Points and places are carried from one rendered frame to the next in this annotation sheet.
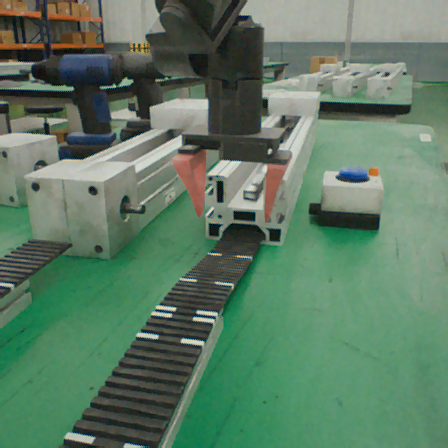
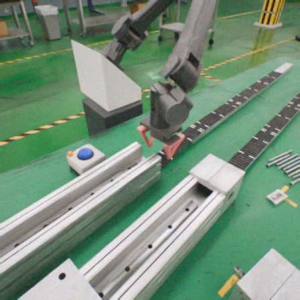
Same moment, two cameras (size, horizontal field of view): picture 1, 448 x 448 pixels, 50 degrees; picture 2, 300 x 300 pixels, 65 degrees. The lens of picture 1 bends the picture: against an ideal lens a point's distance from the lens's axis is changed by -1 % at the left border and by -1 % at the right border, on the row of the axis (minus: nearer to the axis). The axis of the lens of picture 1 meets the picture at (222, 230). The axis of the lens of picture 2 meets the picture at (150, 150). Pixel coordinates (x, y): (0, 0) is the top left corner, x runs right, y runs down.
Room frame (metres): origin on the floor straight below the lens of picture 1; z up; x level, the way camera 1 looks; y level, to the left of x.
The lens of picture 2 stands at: (1.00, 0.23, 1.27)
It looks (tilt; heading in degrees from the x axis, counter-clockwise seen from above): 39 degrees down; 210
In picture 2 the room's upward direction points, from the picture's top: straight up
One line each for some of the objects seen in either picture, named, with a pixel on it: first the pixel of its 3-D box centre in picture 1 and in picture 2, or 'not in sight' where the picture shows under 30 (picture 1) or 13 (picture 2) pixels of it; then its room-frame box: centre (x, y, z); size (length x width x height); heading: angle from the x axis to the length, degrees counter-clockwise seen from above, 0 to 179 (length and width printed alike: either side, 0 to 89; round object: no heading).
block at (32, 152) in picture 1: (22, 168); (264, 292); (0.76, 0.32, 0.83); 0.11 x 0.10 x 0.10; 66
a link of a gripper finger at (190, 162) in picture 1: (211, 176); (167, 142); (0.53, 0.01, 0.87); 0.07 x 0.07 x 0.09; 76
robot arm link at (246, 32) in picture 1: (231, 52); (162, 97); (0.52, -0.01, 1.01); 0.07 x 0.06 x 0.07; 49
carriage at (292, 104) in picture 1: (295, 108); not in sight; (1.20, -0.18, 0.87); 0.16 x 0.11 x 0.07; 167
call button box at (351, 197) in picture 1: (344, 197); (88, 163); (0.65, -0.17, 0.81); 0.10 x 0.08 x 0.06; 77
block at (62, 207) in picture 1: (95, 207); (209, 182); (0.56, 0.16, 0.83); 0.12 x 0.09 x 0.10; 77
